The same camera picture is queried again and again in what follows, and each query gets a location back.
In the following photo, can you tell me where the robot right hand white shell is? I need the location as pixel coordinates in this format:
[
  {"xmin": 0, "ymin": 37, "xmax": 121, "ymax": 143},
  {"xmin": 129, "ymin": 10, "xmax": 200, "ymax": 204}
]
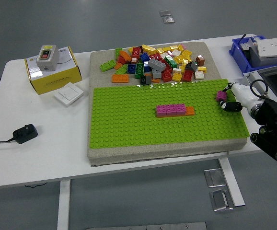
[{"xmin": 219, "ymin": 82, "xmax": 259, "ymax": 113}]

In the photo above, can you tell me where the long grey toy brick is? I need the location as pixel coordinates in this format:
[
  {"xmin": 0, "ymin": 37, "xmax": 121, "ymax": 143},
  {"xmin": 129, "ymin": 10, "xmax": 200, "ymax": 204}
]
[{"xmin": 148, "ymin": 58, "xmax": 167, "ymax": 71}]

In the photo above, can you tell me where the red square toy brick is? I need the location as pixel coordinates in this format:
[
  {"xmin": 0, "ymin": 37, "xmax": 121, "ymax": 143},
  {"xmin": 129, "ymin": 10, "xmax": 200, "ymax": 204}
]
[
  {"xmin": 182, "ymin": 70, "xmax": 193, "ymax": 82},
  {"xmin": 162, "ymin": 71, "xmax": 173, "ymax": 83}
]

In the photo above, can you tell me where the black and grey brick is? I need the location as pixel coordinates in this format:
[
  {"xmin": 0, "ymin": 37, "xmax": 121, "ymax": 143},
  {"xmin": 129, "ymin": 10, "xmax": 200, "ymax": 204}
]
[{"xmin": 185, "ymin": 61, "xmax": 198, "ymax": 72}]

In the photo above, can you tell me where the yellow wedge toy brick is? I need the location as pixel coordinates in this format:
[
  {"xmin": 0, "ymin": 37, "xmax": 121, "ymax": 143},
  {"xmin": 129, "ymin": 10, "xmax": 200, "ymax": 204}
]
[{"xmin": 142, "ymin": 44, "xmax": 157, "ymax": 55}]

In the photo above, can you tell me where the dark green long brick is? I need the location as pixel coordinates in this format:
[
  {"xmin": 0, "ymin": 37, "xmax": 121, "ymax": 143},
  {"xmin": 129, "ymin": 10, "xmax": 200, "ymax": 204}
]
[{"xmin": 135, "ymin": 62, "xmax": 145, "ymax": 80}]

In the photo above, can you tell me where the red tall toy brick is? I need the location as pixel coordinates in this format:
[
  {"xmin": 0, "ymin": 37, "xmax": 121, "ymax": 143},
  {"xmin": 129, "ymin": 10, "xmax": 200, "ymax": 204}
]
[{"xmin": 131, "ymin": 47, "xmax": 142, "ymax": 60}]

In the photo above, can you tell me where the green studded baseplate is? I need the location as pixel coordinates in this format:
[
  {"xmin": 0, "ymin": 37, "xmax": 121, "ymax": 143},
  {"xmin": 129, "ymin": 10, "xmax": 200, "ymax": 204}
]
[{"xmin": 88, "ymin": 78, "xmax": 251, "ymax": 150}]

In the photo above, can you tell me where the lime green toy brick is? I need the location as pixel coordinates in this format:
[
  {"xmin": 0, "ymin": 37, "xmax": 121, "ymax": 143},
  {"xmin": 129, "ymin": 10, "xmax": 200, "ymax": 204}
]
[{"xmin": 115, "ymin": 64, "xmax": 129, "ymax": 75}]

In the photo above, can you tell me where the orange slanted toy brick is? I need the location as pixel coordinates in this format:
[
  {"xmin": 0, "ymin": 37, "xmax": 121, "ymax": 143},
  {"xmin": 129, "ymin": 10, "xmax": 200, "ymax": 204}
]
[{"xmin": 120, "ymin": 50, "xmax": 132, "ymax": 62}]

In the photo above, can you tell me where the flat orange long brick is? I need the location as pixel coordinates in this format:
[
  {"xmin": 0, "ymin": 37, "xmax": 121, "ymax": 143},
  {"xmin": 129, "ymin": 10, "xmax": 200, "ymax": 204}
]
[{"xmin": 111, "ymin": 74, "xmax": 130, "ymax": 83}]

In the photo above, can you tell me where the long lime green brick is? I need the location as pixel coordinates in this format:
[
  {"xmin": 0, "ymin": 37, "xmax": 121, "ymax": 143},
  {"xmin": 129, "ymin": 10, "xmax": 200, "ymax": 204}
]
[{"xmin": 99, "ymin": 59, "xmax": 117, "ymax": 72}]

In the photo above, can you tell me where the grey device block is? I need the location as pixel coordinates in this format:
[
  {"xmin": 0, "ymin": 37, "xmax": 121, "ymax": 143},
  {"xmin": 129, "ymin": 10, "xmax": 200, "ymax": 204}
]
[{"xmin": 239, "ymin": 39, "xmax": 277, "ymax": 68}]

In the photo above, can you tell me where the blue plastic bin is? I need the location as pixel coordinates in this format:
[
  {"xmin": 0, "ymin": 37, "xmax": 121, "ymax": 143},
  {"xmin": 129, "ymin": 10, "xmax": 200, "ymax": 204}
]
[{"xmin": 229, "ymin": 35, "xmax": 277, "ymax": 73}]

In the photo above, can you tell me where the white socket panel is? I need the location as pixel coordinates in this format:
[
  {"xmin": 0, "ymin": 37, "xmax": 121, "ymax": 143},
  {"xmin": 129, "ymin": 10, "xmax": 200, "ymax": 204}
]
[{"xmin": 257, "ymin": 37, "xmax": 277, "ymax": 59}]

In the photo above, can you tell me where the white table leg with foot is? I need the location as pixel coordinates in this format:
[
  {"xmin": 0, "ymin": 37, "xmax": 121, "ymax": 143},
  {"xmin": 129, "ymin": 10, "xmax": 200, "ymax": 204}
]
[{"xmin": 219, "ymin": 158, "xmax": 246, "ymax": 208}]

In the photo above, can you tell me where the grey-brown foam mat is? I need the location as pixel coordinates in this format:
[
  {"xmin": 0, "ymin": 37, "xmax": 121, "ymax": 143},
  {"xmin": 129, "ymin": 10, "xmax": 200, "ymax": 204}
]
[{"xmin": 87, "ymin": 41, "xmax": 247, "ymax": 168}]

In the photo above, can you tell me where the long metal floor plate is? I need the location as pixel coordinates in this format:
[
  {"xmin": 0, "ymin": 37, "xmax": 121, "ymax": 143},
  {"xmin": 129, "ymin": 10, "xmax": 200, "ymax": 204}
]
[{"xmin": 87, "ymin": 222, "xmax": 208, "ymax": 230}]

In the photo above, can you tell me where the yellow and white cardboard box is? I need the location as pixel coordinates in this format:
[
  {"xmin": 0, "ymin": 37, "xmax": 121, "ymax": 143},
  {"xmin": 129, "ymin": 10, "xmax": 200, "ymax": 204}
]
[{"xmin": 24, "ymin": 45, "xmax": 83, "ymax": 95}]

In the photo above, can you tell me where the black power adapter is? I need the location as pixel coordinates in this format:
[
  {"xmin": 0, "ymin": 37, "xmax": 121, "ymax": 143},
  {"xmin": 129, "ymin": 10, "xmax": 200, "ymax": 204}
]
[{"xmin": 12, "ymin": 124, "xmax": 38, "ymax": 144}]

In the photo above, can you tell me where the white wall switch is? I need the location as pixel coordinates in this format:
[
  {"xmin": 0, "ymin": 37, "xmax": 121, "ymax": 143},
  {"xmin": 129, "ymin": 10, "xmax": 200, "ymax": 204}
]
[{"xmin": 54, "ymin": 82, "xmax": 84, "ymax": 107}]

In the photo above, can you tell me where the grey push-button switch box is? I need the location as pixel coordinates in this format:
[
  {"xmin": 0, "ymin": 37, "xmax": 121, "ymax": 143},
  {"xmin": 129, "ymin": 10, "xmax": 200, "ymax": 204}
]
[{"xmin": 35, "ymin": 45, "xmax": 60, "ymax": 72}]

